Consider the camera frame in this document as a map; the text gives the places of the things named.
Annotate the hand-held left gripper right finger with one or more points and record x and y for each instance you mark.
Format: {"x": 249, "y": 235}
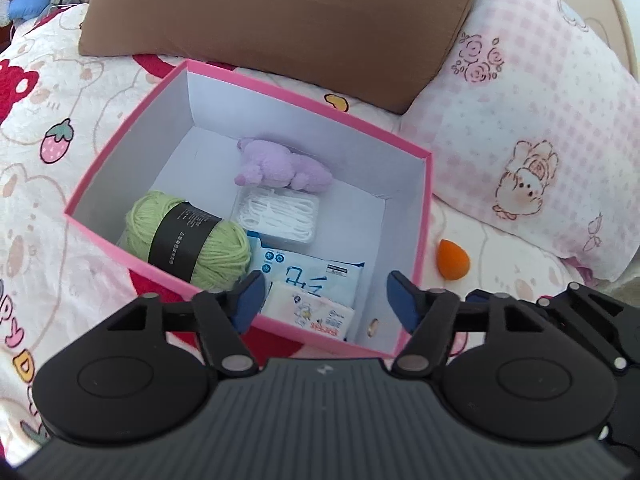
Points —
{"x": 401, "y": 301}

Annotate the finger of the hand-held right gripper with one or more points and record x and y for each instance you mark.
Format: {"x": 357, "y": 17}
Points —
{"x": 600, "y": 325}

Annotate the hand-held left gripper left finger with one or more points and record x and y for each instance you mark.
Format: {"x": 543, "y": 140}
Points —
{"x": 250, "y": 296}

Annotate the green yarn ball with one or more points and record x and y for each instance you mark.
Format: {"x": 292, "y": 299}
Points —
{"x": 215, "y": 255}

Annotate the white tissue packet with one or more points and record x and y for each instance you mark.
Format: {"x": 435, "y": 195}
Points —
{"x": 310, "y": 310}

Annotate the orange makeup sponge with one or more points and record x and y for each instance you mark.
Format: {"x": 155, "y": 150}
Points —
{"x": 449, "y": 259}

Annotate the blue wet wipes packet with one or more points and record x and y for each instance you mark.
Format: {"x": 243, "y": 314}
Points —
{"x": 320, "y": 275}

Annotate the clear cotton swab box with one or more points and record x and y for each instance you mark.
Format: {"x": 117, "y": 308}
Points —
{"x": 277, "y": 215}

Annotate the purple plush toy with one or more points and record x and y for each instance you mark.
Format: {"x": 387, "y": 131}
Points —
{"x": 280, "y": 165}

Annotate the pink cardboard box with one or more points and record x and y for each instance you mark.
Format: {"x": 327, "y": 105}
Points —
{"x": 150, "y": 140}

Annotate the pink checked pillow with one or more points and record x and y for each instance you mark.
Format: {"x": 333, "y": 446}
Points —
{"x": 525, "y": 120}

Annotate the brown pillow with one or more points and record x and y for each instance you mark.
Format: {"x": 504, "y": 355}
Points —
{"x": 280, "y": 20}

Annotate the beige headboard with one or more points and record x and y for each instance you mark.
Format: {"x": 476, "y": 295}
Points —
{"x": 620, "y": 5}

